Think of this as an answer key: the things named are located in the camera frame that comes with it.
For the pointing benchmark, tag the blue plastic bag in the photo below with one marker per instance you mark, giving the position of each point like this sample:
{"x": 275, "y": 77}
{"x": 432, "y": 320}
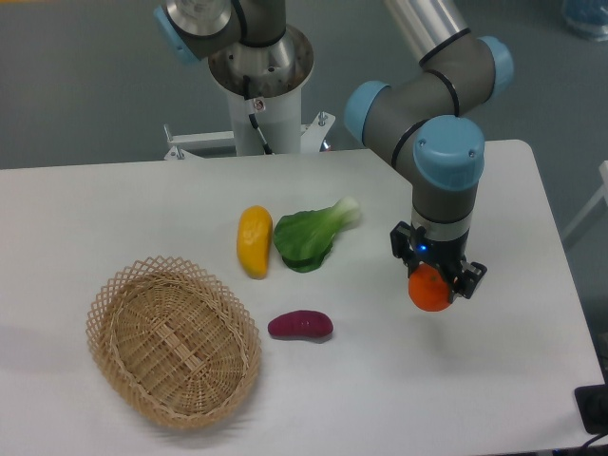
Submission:
{"x": 587, "y": 18}

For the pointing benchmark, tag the yellow mango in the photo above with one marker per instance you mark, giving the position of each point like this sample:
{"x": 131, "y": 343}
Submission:
{"x": 254, "y": 235}

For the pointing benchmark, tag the green bok choy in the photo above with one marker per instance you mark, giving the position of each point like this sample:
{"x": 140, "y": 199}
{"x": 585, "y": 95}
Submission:
{"x": 304, "y": 239}

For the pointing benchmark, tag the orange fruit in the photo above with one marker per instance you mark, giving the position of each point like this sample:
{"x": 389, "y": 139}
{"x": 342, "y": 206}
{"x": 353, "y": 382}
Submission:
{"x": 427, "y": 289}

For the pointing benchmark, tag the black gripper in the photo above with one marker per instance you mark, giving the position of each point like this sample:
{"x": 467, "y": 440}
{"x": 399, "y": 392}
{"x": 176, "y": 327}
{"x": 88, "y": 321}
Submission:
{"x": 413, "y": 247}

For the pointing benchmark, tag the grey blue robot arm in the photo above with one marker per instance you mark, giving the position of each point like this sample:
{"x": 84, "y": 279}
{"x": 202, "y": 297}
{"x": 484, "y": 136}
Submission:
{"x": 420, "y": 128}

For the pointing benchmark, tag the white frame at right edge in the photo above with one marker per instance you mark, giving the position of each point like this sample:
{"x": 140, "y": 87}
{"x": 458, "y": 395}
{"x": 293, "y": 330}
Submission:
{"x": 590, "y": 213}

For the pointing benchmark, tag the woven wicker basket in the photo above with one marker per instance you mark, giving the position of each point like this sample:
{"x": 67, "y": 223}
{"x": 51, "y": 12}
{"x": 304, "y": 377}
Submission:
{"x": 174, "y": 342}

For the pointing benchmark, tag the black device at table edge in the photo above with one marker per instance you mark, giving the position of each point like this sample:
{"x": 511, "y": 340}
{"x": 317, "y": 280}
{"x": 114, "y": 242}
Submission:
{"x": 592, "y": 405}

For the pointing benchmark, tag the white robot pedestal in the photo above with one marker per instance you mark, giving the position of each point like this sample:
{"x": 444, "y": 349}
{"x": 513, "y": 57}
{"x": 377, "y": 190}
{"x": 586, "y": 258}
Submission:
{"x": 263, "y": 89}

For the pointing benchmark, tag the purple sweet potato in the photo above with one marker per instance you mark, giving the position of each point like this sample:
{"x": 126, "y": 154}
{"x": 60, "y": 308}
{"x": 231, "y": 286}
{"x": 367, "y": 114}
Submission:
{"x": 305, "y": 324}

